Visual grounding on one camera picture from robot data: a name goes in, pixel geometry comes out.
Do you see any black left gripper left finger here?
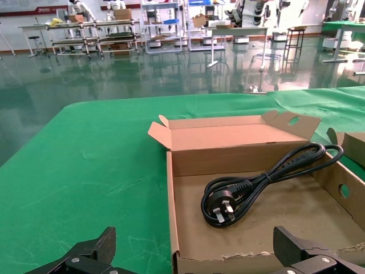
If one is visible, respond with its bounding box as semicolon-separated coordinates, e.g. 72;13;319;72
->
22;227;127;274

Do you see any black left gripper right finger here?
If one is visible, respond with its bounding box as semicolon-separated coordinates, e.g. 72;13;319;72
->
265;225;365;274

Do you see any black power cord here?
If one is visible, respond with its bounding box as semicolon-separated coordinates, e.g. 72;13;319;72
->
200;142;345;228

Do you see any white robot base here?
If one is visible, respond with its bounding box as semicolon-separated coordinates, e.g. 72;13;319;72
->
322;37;349;53

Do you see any open brown cardboard box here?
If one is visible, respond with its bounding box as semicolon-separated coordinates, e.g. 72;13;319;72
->
147;110;365;274
326;127;365;183

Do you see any small closed cardboard box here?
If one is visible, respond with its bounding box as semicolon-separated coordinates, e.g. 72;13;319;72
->
113;8;133;21

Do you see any small open cardboard box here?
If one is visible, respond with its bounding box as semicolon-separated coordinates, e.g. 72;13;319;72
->
192;13;214;29

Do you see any green table cloth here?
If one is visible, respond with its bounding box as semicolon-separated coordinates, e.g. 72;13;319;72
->
0;84;365;274

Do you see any white shelving rack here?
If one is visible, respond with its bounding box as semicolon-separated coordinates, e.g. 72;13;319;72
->
184;0;226;53
141;0;184;54

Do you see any black stool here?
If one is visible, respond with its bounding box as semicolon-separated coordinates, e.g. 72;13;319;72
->
27;35;43;58

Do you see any green covered table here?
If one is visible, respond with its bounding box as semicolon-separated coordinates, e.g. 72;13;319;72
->
321;21;365;64

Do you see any white table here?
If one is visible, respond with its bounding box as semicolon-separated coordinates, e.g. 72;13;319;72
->
18;24;55;55

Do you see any grey metal leg table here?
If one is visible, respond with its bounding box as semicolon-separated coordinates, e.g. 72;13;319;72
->
201;26;271;72

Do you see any white humanoid robot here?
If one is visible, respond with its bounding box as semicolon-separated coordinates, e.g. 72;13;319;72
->
106;0;127;21
67;0;97;23

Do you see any pipe frame workbench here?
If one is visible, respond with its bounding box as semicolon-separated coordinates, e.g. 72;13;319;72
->
46;19;143;60

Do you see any tall metal stool frame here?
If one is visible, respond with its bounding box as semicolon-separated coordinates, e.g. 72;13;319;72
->
281;26;308;75

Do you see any red wall banner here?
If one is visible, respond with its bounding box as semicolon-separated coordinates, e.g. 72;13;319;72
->
0;5;69;18

